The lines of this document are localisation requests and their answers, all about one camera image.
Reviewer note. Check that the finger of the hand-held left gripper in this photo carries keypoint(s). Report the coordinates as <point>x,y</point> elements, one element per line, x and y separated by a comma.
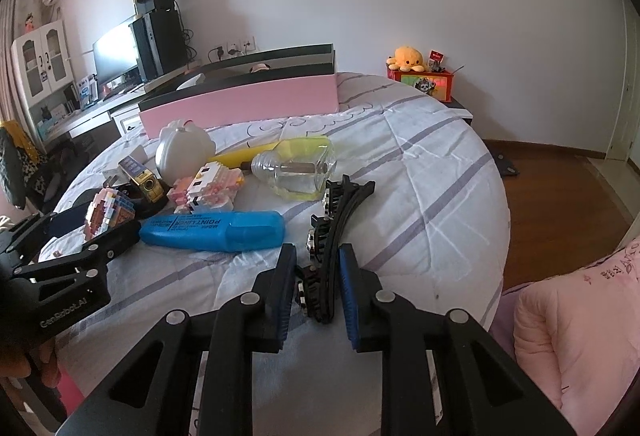
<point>117,238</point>
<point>30,236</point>

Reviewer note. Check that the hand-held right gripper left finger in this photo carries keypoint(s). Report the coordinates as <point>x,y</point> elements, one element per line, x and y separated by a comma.
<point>287,288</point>

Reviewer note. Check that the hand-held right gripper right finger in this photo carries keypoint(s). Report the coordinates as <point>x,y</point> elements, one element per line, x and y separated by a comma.
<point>347,298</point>

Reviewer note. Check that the colourful block toy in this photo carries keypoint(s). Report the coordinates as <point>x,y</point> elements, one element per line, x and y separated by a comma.
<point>112,211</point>

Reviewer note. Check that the gold black small device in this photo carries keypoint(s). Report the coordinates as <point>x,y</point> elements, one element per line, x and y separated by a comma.
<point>147,186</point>

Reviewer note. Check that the black curved plastic track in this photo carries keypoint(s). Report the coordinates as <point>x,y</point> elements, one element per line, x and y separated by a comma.
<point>336,221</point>

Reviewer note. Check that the blue highlighter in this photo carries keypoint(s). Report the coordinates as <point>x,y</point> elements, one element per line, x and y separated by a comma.
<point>210,231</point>

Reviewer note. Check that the pink white block figure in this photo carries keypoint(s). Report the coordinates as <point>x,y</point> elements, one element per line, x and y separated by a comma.
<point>205,191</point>

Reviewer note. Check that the white shell-shaped container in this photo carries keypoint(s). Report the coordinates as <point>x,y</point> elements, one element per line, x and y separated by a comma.
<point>182,151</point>

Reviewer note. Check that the clear glass bulb bottle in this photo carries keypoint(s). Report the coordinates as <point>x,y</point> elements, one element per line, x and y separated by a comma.
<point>292,174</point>

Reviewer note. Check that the pink storage box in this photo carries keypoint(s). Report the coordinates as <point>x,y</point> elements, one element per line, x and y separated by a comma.
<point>240,101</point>

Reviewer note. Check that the person's left hand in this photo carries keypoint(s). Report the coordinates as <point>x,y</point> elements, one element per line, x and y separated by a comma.
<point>46,361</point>

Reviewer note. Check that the dark flat card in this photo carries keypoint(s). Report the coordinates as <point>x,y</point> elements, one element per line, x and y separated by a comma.
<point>70,221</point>

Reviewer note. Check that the black charging dock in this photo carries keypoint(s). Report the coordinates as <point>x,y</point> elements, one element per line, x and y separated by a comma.
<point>152,208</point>

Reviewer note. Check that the chair with patterned clothes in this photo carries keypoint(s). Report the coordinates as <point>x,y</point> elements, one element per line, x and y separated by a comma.
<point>27,166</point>

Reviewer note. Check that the white desk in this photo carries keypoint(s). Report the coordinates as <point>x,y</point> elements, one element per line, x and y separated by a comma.
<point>95,114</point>

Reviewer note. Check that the white striped printed blanket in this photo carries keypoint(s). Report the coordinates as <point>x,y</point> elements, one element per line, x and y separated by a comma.
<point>410,176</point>

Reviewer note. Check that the yellow highlighter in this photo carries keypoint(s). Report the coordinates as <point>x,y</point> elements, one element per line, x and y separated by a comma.
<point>240,155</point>

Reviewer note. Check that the blue white packages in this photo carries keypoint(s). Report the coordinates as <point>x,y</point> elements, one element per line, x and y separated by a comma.
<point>86,91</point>

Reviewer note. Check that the white glass-door cabinet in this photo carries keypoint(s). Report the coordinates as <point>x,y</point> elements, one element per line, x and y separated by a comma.
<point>42,61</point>

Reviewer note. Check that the computer monitor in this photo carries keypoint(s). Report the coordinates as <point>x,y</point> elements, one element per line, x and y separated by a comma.
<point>115,51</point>

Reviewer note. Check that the striped curtain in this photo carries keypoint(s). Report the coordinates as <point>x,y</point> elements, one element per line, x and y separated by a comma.
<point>15,46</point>

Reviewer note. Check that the black computer tower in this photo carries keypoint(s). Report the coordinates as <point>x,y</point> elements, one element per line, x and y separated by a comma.
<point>160,44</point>

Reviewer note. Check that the dark nightstand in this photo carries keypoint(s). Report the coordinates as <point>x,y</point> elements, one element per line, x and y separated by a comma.
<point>460,109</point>

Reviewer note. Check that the red printed box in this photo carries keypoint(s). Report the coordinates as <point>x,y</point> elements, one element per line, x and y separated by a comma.
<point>422,84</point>

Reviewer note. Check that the pink quilt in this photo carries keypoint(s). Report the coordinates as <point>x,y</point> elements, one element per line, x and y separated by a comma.
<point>575,331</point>

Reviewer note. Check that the yellow octopus plush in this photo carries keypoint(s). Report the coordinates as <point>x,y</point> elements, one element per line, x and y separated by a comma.
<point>407,58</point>

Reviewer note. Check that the small red figurine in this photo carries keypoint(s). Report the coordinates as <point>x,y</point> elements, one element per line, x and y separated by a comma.
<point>436,60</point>

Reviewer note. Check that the white door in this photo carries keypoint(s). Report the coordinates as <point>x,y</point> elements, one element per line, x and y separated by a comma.
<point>625,76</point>

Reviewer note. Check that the cartoon wall sticker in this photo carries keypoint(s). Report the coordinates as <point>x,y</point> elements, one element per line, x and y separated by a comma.
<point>31,22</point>

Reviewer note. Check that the white wall sockets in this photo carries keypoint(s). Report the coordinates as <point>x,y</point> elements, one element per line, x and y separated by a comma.
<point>235,47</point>

